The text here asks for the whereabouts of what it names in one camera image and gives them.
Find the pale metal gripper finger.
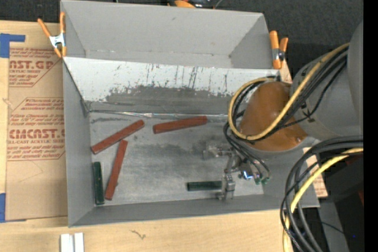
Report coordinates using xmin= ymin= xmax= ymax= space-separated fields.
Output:
xmin=203 ymin=143 xmax=234 ymax=161
xmin=216 ymin=174 xmax=237 ymax=202

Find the grey metal bin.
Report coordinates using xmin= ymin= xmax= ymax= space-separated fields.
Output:
xmin=60 ymin=0 xmax=321 ymax=228

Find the brown cardboard board red print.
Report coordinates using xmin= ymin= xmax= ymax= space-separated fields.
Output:
xmin=0 ymin=19 xmax=328 ymax=222

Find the red-brown flat block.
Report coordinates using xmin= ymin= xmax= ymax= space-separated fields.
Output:
xmin=152 ymin=115 xmax=208 ymax=135
xmin=90 ymin=119 xmax=146 ymax=155
xmin=104 ymin=139 xmax=129 ymax=201

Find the dark green flat block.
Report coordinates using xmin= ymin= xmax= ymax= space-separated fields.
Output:
xmin=186 ymin=181 xmax=223 ymax=192
xmin=91 ymin=161 xmax=106 ymax=206

